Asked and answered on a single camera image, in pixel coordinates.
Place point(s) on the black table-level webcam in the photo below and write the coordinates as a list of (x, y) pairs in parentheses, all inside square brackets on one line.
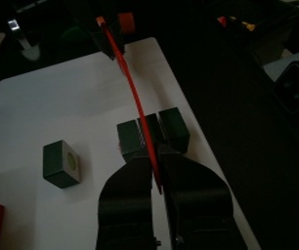
[(294, 88)]

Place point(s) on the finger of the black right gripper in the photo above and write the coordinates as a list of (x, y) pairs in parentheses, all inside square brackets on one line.
[(99, 39), (117, 32)]

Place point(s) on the white cutting board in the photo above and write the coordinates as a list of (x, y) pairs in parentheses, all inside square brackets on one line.
[(67, 107)]

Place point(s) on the small orange toy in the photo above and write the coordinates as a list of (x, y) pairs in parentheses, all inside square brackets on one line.
[(222, 21)]

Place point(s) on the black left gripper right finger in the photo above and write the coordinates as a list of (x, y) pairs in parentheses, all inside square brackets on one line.
[(198, 201)]

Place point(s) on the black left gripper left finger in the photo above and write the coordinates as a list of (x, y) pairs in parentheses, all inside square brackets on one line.
[(125, 201)]

